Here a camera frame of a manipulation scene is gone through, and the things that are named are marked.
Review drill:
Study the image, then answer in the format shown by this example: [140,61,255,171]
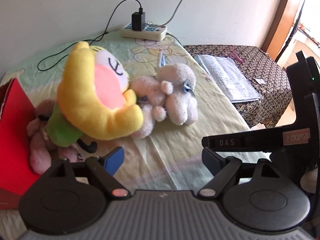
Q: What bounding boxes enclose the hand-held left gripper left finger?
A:
[49,146,132,200]

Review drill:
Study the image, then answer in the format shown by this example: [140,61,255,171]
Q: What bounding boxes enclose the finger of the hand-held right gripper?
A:
[202,135,216,153]

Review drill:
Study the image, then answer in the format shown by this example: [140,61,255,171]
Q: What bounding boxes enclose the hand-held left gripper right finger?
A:
[199,147,278,200]

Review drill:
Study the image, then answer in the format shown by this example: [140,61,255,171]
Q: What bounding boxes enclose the green plush toy black arms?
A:
[47,104,98,153]

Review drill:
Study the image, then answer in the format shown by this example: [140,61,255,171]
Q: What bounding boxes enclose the purple plush toy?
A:
[26,99,87,175]

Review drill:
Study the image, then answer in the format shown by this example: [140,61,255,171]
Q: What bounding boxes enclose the yellow tiger plush toy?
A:
[57,41,145,140]

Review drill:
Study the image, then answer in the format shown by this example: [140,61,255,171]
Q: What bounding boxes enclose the red cardboard box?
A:
[0,78,43,210]

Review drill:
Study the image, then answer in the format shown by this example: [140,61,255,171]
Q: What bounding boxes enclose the open book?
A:
[194,54,262,104]

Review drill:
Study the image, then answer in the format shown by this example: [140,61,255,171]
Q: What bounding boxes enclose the side table with patterned cloth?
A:
[183,44,293,128]

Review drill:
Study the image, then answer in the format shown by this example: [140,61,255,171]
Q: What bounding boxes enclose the pink pen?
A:
[230,51,245,63]

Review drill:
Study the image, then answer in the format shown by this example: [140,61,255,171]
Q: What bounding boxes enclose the white power strip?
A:
[121,22,167,41]

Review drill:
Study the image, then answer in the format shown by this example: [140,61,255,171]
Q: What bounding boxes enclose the black charger plug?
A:
[131,7,146,31]

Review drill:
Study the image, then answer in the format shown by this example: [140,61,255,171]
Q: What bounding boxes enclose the brown wooden door frame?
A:
[261,0,302,62]

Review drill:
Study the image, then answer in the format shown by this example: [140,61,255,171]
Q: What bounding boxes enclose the black charger cable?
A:
[37,0,144,71]

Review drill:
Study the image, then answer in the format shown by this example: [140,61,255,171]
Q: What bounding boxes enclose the grey power strip cable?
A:
[160,0,190,28]

